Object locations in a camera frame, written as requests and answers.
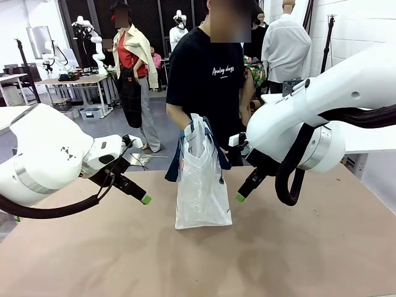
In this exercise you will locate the person in black t-shirt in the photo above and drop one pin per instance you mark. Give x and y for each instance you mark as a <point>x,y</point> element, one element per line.
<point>204,80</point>

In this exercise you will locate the black tripod stand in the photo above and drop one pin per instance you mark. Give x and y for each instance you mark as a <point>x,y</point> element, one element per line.
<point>26,68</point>

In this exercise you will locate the wood-top workbench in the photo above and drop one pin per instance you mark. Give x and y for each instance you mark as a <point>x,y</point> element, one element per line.
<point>80,81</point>

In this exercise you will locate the person's left forearm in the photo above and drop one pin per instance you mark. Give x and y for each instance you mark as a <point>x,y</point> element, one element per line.
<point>245,105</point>

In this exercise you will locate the person's left hand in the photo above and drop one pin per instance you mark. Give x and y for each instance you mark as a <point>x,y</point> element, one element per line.
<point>224,156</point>

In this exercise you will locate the black storage bin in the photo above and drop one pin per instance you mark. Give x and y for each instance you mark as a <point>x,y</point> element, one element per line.
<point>62,104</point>

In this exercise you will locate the white storage box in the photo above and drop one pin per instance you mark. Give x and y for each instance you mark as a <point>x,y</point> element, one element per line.
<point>355,167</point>

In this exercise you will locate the person's right hand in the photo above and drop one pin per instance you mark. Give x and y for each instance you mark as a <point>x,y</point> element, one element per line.
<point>188,127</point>

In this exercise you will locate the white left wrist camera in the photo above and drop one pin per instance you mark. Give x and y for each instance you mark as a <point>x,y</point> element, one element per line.
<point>137,143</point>

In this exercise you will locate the clear storage bin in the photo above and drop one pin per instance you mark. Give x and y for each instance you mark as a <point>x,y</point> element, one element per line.
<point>70,114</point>

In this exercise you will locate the person's right forearm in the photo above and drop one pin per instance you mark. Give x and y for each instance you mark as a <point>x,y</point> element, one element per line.
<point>176,116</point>

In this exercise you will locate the background person in black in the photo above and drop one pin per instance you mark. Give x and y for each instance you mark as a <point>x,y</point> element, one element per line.
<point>108,55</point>

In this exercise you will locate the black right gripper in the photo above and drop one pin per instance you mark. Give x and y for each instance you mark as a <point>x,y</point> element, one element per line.
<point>263,164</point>

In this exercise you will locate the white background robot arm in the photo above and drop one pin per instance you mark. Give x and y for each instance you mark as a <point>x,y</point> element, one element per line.
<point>57,52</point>
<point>97,52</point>

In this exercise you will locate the mannequin in black dress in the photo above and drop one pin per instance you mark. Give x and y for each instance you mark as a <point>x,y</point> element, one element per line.
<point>256,40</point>

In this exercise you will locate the grey rectangular panel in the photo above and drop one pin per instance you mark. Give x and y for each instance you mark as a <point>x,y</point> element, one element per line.
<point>39,41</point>

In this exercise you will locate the tall black tripod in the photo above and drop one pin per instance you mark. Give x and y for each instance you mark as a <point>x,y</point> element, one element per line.
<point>328,46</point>

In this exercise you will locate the white storage bin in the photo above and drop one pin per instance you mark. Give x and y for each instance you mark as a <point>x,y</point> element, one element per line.
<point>91,113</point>

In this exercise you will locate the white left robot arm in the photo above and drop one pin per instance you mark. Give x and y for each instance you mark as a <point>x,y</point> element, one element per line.
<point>46,154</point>

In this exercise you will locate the mannequin in white shirt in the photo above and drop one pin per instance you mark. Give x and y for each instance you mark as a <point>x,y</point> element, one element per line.
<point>284,46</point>

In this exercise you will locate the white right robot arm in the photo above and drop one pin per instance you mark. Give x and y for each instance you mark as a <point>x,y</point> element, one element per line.
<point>340,92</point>

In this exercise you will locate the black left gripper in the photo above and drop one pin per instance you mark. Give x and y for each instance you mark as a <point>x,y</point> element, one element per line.
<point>106,171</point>

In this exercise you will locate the mannequin beige jacket red shirt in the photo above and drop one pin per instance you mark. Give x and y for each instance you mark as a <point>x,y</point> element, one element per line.
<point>133,43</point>

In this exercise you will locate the seated person in pink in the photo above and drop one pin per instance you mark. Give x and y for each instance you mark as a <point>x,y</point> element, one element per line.
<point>157,60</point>

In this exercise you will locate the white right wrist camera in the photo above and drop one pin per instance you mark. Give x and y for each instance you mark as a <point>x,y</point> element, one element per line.
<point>234,140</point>

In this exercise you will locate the metal mannequin base plate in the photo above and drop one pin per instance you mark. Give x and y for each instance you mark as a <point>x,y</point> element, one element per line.
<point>140,159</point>

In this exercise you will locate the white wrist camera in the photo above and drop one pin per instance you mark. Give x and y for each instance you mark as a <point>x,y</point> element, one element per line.
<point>137,143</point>
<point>234,140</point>

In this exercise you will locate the floral fabric garment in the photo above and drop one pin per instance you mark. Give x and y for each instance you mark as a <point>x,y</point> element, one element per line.
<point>255,72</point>

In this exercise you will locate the white side table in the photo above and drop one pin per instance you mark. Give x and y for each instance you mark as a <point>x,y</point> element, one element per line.
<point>371,142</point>

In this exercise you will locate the white desk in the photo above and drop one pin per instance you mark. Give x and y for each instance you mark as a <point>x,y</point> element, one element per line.
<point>12,79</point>

